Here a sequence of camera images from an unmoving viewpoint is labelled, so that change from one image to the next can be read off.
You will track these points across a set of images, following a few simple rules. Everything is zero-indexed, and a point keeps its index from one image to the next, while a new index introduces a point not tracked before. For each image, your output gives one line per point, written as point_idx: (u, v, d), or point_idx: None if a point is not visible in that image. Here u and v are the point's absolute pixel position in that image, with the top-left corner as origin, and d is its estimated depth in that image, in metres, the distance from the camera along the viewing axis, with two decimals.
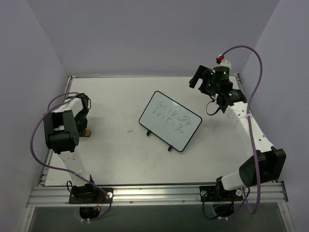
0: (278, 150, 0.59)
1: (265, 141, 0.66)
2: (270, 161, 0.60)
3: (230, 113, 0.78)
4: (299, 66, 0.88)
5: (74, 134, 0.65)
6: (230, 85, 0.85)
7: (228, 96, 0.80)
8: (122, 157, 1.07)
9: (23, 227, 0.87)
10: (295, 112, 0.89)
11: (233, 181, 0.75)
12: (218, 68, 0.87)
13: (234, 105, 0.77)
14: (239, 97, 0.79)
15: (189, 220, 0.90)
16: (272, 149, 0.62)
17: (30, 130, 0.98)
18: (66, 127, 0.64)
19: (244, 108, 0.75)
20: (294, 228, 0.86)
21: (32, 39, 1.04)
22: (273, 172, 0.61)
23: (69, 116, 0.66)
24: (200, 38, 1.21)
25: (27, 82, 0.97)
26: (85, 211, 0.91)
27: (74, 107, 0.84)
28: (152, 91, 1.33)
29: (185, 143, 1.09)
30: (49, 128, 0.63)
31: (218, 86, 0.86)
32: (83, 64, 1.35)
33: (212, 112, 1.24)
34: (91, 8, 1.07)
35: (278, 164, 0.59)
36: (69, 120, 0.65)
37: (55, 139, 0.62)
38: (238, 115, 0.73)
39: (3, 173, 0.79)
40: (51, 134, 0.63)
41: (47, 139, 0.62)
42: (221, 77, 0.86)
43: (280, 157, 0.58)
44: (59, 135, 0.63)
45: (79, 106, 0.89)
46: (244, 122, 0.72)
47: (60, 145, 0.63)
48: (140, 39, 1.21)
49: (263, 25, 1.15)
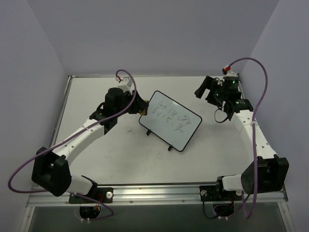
0: (282, 159, 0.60)
1: (268, 149, 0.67)
2: (272, 168, 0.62)
3: (236, 120, 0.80)
4: (299, 65, 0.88)
5: (61, 185, 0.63)
6: (239, 94, 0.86)
7: (234, 104, 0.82)
8: (122, 158, 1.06)
9: (23, 227, 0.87)
10: (295, 111, 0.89)
11: (235, 184, 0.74)
12: (227, 78, 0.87)
13: (240, 112, 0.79)
14: (245, 106, 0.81)
15: (188, 220, 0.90)
16: (274, 156, 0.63)
17: (29, 130, 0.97)
18: (53, 179, 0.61)
19: (250, 115, 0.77)
20: (294, 228, 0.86)
21: (31, 39, 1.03)
22: (275, 180, 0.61)
23: (60, 170, 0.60)
24: (200, 37, 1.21)
25: (26, 82, 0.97)
26: (85, 211, 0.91)
27: (85, 140, 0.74)
28: (151, 91, 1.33)
29: (185, 142, 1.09)
30: (39, 167, 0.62)
31: (227, 94, 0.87)
32: (83, 64, 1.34)
33: (222, 119, 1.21)
34: (91, 8, 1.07)
35: (280, 172, 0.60)
36: (58, 173, 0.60)
37: (40, 181, 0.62)
38: (244, 122, 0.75)
39: (2, 174, 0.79)
40: (38, 174, 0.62)
41: (33, 176, 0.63)
42: (230, 86, 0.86)
43: (283, 166, 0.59)
44: (46, 180, 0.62)
45: (97, 132, 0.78)
46: (249, 128, 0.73)
47: (43, 186, 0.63)
48: (140, 39, 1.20)
49: (263, 24, 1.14)
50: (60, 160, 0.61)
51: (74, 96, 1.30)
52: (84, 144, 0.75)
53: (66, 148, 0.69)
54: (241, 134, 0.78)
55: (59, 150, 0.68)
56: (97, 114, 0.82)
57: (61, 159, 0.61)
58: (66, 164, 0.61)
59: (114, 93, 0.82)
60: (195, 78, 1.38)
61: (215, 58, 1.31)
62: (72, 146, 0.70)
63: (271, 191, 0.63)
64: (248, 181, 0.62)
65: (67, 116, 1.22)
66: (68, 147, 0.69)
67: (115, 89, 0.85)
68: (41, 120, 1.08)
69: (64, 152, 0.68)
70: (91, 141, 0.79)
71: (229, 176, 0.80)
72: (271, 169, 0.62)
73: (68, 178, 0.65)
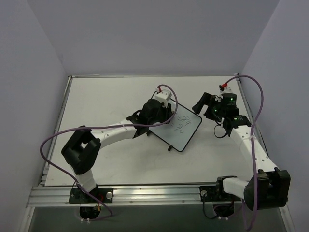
0: (283, 171, 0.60)
1: (269, 162, 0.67)
2: (274, 182, 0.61)
3: (234, 135, 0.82)
4: (299, 65, 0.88)
5: (85, 165, 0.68)
6: (237, 110, 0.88)
7: (232, 121, 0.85)
8: (121, 158, 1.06)
9: (23, 228, 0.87)
10: (295, 111, 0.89)
11: (235, 190, 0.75)
12: (225, 95, 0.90)
13: (239, 128, 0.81)
14: (244, 122, 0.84)
15: (189, 221, 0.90)
16: (275, 169, 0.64)
17: (29, 130, 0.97)
18: (82, 154, 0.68)
19: (248, 130, 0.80)
20: (294, 228, 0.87)
21: (32, 39, 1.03)
22: (277, 194, 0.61)
23: (92, 149, 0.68)
24: (200, 37, 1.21)
25: (27, 82, 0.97)
26: (85, 211, 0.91)
27: (119, 135, 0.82)
28: (152, 91, 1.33)
29: (185, 143, 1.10)
30: (74, 141, 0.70)
31: (226, 110, 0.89)
32: (83, 64, 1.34)
33: (222, 135, 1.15)
34: (91, 8, 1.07)
35: (282, 185, 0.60)
36: (90, 151, 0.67)
37: (69, 153, 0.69)
38: (243, 137, 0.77)
39: (3, 174, 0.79)
40: (71, 147, 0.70)
41: (65, 147, 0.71)
42: (229, 103, 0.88)
43: (284, 179, 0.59)
44: (75, 154, 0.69)
45: (129, 134, 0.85)
46: (247, 142, 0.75)
47: (68, 160, 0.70)
48: (140, 38, 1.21)
49: (263, 24, 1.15)
50: (94, 140, 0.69)
51: (74, 96, 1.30)
52: (116, 139, 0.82)
53: (102, 133, 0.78)
54: (241, 150, 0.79)
55: (96, 133, 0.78)
56: (132, 118, 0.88)
57: (96, 141, 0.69)
58: (98, 146, 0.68)
59: (153, 104, 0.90)
60: (195, 78, 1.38)
61: (215, 58, 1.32)
62: (107, 135, 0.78)
63: (273, 205, 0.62)
64: (249, 195, 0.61)
65: (67, 117, 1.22)
66: (104, 134, 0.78)
67: (153, 100, 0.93)
68: (41, 120, 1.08)
69: (100, 136, 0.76)
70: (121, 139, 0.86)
71: (231, 180, 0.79)
72: (273, 183, 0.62)
73: (92, 161, 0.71)
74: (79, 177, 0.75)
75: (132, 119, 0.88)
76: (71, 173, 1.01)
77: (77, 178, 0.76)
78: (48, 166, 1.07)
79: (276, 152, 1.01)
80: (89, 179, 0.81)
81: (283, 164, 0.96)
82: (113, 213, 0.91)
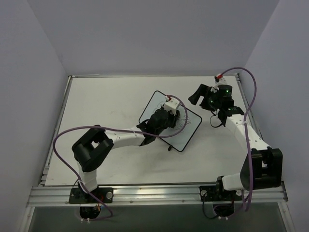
0: (274, 150, 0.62)
1: (261, 142, 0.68)
2: (268, 161, 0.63)
3: (229, 123, 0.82)
4: (299, 65, 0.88)
5: (93, 163, 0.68)
6: (232, 102, 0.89)
7: (227, 111, 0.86)
8: (121, 158, 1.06)
9: (23, 227, 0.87)
10: (295, 111, 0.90)
11: (234, 183, 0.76)
12: (221, 87, 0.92)
13: (232, 116, 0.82)
14: (237, 111, 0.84)
15: (189, 221, 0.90)
16: (267, 148, 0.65)
17: (30, 130, 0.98)
18: (93, 152, 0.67)
19: (241, 118, 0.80)
20: (294, 227, 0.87)
21: (32, 39, 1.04)
22: (273, 173, 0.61)
23: (104, 148, 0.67)
24: (200, 37, 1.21)
25: (27, 82, 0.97)
26: (85, 211, 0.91)
27: (128, 141, 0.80)
28: (151, 90, 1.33)
29: (185, 142, 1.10)
30: (87, 138, 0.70)
31: (221, 102, 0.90)
32: (83, 64, 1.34)
33: (217, 125, 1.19)
34: (91, 8, 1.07)
35: (275, 163, 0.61)
36: (101, 150, 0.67)
37: (80, 150, 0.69)
38: (236, 123, 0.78)
39: (3, 173, 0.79)
40: (82, 143, 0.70)
41: (77, 143, 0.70)
42: (224, 94, 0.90)
43: (276, 157, 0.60)
44: (86, 152, 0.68)
45: (136, 140, 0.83)
46: (241, 128, 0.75)
47: (77, 156, 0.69)
48: (140, 39, 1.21)
49: (263, 24, 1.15)
50: (107, 140, 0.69)
51: (74, 96, 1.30)
52: (124, 144, 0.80)
53: (115, 135, 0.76)
54: (236, 137, 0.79)
55: (109, 134, 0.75)
56: (142, 127, 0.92)
57: (109, 141, 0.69)
58: (110, 146, 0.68)
59: (160, 115, 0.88)
60: (195, 78, 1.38)
61: (215, 58, 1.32)
62: (119, 137, 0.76)
63: (271, 185, 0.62)
64: (245, 174, 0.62)
65: (67, 117, 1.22)
66: (116, 135, 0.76)
67: (161, 110, 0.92)
68: (41, 120, 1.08)
69: (113, 137, 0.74)
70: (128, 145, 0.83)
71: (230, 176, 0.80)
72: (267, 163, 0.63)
73: (101, 161, 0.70)
74: (83, 176, 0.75)
75: (141, 128, 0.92)
76: (71, 173, 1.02)
77: (81, 176, 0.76)
78: (48, 166, 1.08)
79: None
80: (92, 179, 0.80)
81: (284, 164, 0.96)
82: (113, 213, 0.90)
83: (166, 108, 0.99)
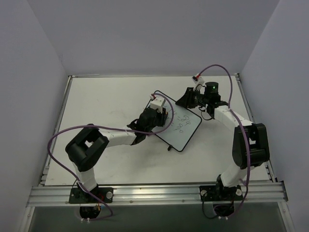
0: (259, 124, 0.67)
1: (245, 121, 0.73)
2: (255, 137, 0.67)
3: (216, 113, 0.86)
4: (299, 65, 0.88)
5: (90, 162, 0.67)
6: (219, 97, 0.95)
7: (214, 105, 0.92)
8: (120, 158, 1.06)
9: (23, 227, 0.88)
10: (295, 110, 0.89)
11: (231, 171, 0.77)
12: (208, 82, 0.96)
13: (219, 107, 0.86)
14: (222, 102, 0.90)
15: (189, 220, 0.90)
16: (252, 123, 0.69)
17: (30, 129, 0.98)
18: (89, 151, 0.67)
19: (225, 107, 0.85)
20: (294, 228, 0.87)
21: (32, 38, 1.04)
22: (260, 147, 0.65)
23: (100, 145, 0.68)
24: (200, 37, 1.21)
25: (27, 82, 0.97)
26: (85, 211, 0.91)
27: (122, 138, 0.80)
28: (151, 90, 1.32)
29: (185, 143, 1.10)
30: (81, 138, 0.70)
31: (209, 98, 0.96)
32: (82, 63, 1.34)
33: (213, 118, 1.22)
34: (91, 8, 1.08)
35: (261, 137, 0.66)
36: (97, 147, 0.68)
37: (74, 149, 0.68)
38: (222, 111, 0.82)
39: (3, 173, 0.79)
40: (76, 143, 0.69)
41: (70, 143, 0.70)
42: (211, 91, 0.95)
43: (262, 130, 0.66)
44: (80, 151, 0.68)
45: (129, 139, 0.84)
46: (227, 113, 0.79)
47: (73, 156, 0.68)
48: (139, 39, 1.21)
49: (262, 24, 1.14)
50: (103, 138, 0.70)
51: (74, 96, 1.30)
52: (117, 141, 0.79)
53: (108, 133, 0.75)
54: (224, 124, 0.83)
55: (104, 131, 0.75)
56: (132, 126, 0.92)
57: (104, 138, 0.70)
58: (105, 143, 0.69)
59: (149, 114, 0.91)
60: None
61: (215, 58, 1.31)
62: (113, 135, 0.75)
63: (262, 160, 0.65)
64: (238, 150, 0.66)
65: (67, 116, 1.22)
66: (110, 133, 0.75)
67: (148, 109, 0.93)
68: (41, 119, 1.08)
69: (107, 134, 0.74)
70: (120, 144, 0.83)
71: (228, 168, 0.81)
72: (254, 139, 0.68)
73: (96, 159, 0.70)
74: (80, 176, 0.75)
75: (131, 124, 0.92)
76: (71, 173, 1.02)
77: (79, 176, 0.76)
78: (48, 166, 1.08)
79: (277, 152, 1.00)
80: (90, 178, 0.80)
81: (284, 164, 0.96)
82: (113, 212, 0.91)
83: (153, 107, 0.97)
